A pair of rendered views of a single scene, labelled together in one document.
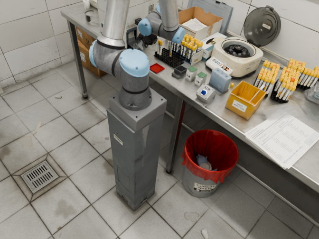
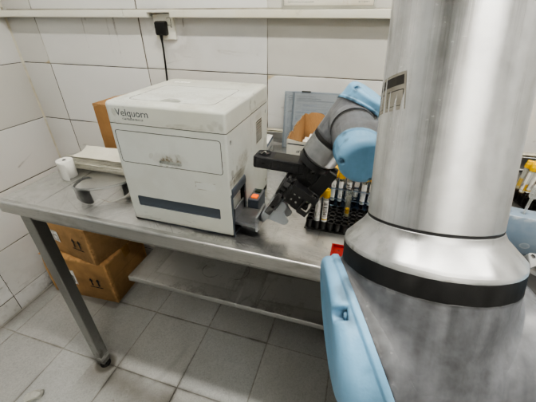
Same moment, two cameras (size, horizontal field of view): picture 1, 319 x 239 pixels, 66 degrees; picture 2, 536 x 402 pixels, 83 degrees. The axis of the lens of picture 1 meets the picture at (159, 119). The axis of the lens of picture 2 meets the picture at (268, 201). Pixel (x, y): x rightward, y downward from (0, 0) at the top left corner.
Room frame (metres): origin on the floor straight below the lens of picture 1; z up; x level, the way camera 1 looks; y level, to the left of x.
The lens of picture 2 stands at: (0.81, 0.40, 1.33)
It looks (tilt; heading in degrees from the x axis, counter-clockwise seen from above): 32 degrees down; 336
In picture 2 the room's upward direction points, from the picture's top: straight up
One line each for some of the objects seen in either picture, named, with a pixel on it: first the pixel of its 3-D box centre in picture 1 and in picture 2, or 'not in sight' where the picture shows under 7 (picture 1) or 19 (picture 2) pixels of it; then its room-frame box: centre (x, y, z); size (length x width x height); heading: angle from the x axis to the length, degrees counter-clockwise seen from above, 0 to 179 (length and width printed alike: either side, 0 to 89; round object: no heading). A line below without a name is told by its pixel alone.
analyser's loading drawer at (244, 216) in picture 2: (126, 37); (222, 208); (1.42, 0.26, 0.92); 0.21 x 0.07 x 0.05; 50
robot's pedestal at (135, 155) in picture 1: (135, 160); not in sight; (0.84, 0.12, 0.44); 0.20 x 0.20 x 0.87; 50
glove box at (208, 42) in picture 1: (213, 44); not in sight; (1.44, -0.29, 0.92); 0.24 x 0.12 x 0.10; 140
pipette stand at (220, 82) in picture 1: (219, 81); (513, 232); (1.07, -0.30, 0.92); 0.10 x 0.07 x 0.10; 42
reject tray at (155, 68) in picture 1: (156, 68); (345, 257); (1.19, 0.05, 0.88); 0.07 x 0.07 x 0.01; 50
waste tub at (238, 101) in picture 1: (245, 100); not in sight; (0.94, -0.41, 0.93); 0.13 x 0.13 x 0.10; 54
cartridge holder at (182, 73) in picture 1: (180, 71); not in sight; (1.17, -0.09, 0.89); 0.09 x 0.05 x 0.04; 140
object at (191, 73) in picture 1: (191, 74); not in sight; (1.13, -0.15, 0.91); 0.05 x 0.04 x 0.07; 140
